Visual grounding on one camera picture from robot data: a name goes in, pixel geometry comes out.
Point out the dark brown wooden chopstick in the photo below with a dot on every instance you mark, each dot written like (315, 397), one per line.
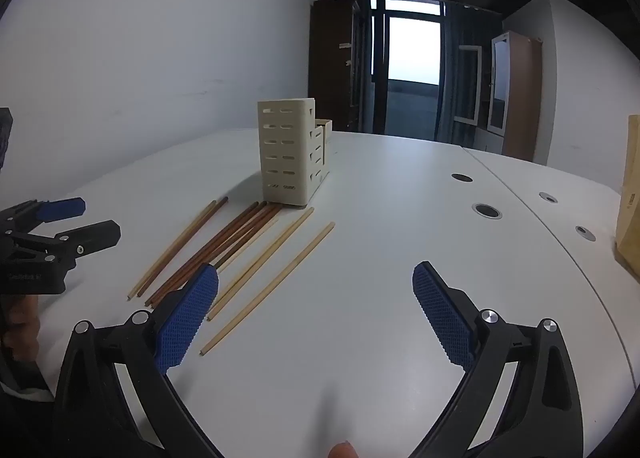
(220, 247)
(200, 253)
(207, 253)
(255, 232)
(245, 234)
(182, 246)

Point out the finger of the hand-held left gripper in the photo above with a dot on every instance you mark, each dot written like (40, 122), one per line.
(62, 208)
(92, 235)

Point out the white-framed glass cabinet door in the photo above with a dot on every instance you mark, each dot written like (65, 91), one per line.
(467, 48)

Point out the narrow grey-blue curtain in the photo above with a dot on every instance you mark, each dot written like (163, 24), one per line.
(362, 63)

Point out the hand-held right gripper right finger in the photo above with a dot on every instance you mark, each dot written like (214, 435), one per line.
(442, 318)

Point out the light bamboo chopstick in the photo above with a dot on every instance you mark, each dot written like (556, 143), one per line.
(171, 248)
(267, 288)
(250, 245)
(260, 264)

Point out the brown paper bag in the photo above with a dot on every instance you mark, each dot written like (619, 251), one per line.
(629, 198)

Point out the glass balcony door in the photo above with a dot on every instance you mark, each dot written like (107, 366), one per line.
(412, 48)

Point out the wooden glass-door cabinet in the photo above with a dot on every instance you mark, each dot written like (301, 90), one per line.
(525, 88)

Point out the dark brown tall cabinet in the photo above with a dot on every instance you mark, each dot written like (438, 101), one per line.
(330, 63)

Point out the wide grey-blue curtain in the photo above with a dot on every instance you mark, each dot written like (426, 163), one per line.
(470, 23)

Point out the cream utensil holder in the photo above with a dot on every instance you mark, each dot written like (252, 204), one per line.
(287, 153)

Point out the person's right hand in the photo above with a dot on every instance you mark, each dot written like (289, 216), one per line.
(343, 451)

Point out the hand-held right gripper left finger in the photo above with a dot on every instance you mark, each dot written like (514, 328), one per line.
(187, 318)

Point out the person's left hand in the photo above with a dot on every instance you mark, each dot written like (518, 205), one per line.
(22, 328)

